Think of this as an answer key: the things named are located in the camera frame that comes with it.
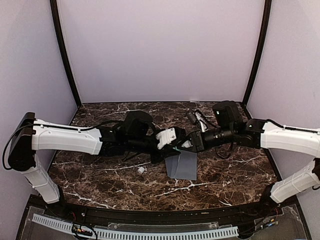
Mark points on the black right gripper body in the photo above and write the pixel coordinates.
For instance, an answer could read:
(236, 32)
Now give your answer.
(197, 134)

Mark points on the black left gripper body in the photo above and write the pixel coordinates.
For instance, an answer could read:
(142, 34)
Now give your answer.
(155, 159)

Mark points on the grey envelope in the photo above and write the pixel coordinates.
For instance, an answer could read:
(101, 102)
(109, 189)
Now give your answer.
(182, 166)

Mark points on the white glue stick cap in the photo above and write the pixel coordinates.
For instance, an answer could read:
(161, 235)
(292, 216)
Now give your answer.
(141, 170)

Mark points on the white green glue stick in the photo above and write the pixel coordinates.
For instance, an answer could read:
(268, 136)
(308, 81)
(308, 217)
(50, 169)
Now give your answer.
(184, 146)

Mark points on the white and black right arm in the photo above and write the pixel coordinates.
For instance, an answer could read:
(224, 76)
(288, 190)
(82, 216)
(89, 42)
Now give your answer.
(262, 134)

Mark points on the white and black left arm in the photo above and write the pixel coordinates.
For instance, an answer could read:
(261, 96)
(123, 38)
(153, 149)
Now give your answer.
(136, 133)

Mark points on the black table edge rail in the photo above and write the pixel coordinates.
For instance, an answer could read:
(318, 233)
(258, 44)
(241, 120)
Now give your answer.
(97, 216)

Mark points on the grey slotted cable duct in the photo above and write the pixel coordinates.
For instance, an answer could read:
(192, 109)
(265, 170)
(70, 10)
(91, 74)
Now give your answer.
(121, 231)

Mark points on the black right frame post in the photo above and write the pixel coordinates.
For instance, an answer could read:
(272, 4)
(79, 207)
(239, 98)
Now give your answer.
(258, 53)

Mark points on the black frame post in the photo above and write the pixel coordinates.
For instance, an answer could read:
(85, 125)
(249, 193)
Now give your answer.
(258, 53)
(63, 52)

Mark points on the black left frame post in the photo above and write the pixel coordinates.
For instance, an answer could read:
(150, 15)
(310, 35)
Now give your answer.
(63, 52)

